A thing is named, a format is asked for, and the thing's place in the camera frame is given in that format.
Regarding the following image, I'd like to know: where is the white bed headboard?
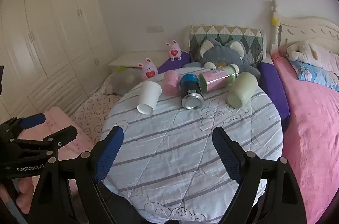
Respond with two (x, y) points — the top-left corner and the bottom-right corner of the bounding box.
(269, 0), (339, 60)

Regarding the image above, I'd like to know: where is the blue floral pillow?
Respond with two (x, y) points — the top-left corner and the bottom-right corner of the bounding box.
(289, 60), (339, 92)

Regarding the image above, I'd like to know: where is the pale green cup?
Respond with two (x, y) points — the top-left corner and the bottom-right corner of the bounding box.
(228, 72), (258, 109)

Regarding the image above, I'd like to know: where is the pink bunny plush toy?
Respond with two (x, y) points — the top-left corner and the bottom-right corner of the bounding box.
(137, 58), (159, 81)
(166, 40), (182, 61)

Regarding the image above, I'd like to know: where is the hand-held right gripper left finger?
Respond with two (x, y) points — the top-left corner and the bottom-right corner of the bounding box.
(28, 125), (125, 224)

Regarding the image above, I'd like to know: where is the white bedside table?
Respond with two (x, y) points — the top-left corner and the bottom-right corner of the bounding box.
(108, 51), (170, 68)

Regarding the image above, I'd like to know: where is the blue and black can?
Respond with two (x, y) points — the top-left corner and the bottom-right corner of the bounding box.
(180, 74), (204, 110)

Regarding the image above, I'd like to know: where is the clear storage box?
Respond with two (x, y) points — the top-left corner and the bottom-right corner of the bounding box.
(110, 66), (145, 96)

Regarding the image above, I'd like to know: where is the pink cloth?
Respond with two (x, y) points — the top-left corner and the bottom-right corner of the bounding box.
(16, 107), (93, 195)

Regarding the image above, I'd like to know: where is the diamond pattern quilted cushion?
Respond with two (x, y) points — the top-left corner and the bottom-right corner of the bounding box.
(189, 25), (267, 68)

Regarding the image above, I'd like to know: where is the white paper cup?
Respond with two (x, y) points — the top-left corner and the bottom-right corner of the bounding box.
(137, 81), (163, 115)

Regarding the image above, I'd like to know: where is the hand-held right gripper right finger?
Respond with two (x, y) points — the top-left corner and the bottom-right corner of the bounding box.
(212, 127), (313, 224)

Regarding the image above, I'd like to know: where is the person's left hand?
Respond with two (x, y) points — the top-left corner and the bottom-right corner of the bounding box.
(14, 176), (35, 215)

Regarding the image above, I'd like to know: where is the grey plush cat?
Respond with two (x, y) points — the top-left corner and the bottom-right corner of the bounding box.
(183, 38), (261, 81)

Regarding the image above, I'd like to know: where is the striped white cloth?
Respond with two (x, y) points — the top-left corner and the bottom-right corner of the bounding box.
(100, 67), (284, 224)

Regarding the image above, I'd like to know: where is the heart print cloth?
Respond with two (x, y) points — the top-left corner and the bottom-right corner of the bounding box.
(69, 73), (125, 145)

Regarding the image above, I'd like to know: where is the pink blanket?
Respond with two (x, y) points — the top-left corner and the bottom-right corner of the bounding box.
(271, 52), (339, 224)

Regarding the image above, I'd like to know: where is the white plush dog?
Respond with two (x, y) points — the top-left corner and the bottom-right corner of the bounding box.
(286, 40), (339, 76)

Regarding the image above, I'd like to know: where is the pink cup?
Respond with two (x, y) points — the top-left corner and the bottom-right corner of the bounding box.
(163, 70), (182, 96)

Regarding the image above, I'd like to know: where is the cream wardrobe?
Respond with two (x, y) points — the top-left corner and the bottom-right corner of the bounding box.
(0, 0), (115, 118)

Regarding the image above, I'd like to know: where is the clear bottle with pink label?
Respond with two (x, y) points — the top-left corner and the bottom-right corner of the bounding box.
(198, 64), (240, 93)

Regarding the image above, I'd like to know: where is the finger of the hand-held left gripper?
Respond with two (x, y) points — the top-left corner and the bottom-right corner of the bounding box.
(9, 125), (78, 159)
(0, 113), (46, 135)

